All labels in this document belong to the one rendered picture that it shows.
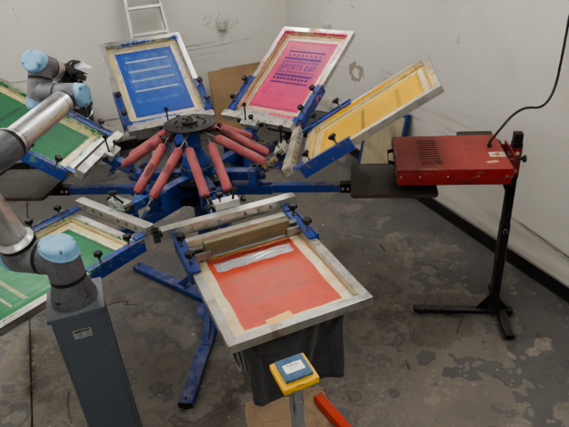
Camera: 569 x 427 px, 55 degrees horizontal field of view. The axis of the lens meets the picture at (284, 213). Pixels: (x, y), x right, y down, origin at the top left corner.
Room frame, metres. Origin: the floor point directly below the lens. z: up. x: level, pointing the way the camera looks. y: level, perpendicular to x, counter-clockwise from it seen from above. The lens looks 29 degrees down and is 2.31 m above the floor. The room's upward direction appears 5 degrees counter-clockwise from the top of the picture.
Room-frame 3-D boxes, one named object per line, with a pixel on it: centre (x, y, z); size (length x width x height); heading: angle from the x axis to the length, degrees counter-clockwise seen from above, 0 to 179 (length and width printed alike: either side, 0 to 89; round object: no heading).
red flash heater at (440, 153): (2.66, -0.92, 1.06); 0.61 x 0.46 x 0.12; 81
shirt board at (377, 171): (2.78, -0.18, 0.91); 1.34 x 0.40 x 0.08; 81
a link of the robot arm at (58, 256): (1.50, 0.74, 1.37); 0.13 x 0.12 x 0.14; 73
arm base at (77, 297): (1.50, 0.74, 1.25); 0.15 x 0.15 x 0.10
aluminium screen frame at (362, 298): (1.90, 0.10, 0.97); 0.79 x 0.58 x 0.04; 21
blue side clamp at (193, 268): (2.02, 0.45, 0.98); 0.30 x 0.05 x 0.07; 21
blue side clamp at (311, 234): (2.22, -0.07, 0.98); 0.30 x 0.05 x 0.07; 21
